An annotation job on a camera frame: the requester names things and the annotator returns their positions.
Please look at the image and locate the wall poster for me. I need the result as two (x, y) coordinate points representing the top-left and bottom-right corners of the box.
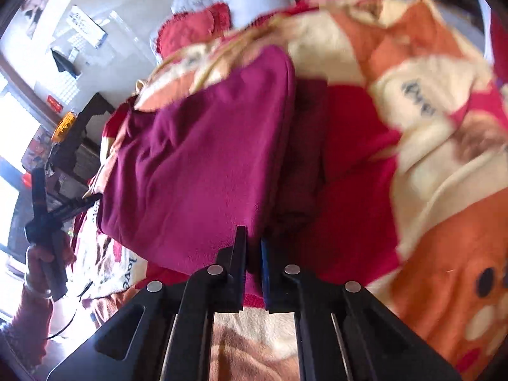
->
(20, 0), (60, 40)

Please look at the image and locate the person's left hand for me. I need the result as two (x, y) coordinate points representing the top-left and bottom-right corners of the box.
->
(26, 234), (77, 299)

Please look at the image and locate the person's left forearm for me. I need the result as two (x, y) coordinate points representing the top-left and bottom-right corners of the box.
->
(0, 286), (54, 368)

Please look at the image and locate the black furniture frame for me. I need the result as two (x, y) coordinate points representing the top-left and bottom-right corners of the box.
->
(50, 92), (116, 203)

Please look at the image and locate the black cable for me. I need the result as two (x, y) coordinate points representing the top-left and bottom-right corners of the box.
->
(47, 281), (95, 341)

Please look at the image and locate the white wall paper sheet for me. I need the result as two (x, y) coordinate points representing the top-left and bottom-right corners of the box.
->
(67, 5), (109, 47)

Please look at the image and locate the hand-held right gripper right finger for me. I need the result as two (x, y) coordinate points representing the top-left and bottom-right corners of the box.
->
(260, 237), (463, 381)

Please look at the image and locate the magenta garment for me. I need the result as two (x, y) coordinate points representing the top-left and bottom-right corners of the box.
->
(95, 43), (330, 310)

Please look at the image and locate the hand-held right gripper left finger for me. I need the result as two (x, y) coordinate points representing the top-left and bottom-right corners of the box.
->
(47, 225), (249, 381)

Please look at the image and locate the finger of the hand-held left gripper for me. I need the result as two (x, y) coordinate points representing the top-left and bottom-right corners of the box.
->
(49, 192), (104, 224)

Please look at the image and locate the red curtain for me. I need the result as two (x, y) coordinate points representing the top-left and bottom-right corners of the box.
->
(490, 8), (508, 88)

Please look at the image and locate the yellow plastic object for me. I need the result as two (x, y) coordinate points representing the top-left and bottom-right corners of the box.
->
(51, 111), (77, 144)

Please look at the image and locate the printed fleece blanket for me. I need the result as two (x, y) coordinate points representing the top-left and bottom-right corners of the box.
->
(71, 0), (508, 381)

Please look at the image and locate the black wall-mounted object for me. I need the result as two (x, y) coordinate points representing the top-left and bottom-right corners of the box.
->
(51, 48), (82, 79)

